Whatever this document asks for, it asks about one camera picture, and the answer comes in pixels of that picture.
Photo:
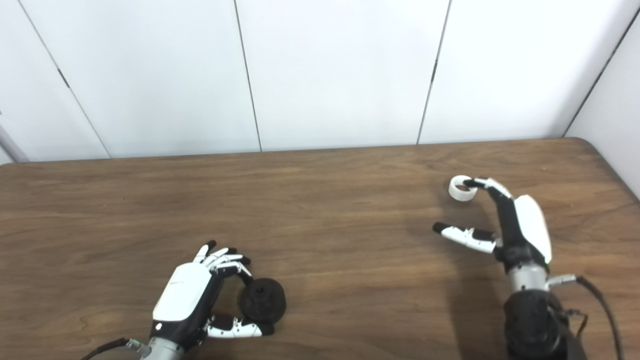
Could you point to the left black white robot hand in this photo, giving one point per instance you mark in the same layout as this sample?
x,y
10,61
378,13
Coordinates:
x,y
182,295

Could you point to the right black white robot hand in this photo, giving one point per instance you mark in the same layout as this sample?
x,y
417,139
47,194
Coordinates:
x,y
530,225

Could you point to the round black plastic part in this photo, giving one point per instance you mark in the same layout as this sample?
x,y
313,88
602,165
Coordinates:
x,y
265,300

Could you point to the grey wall corner trim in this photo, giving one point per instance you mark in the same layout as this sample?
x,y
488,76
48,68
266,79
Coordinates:
x,y
11,145

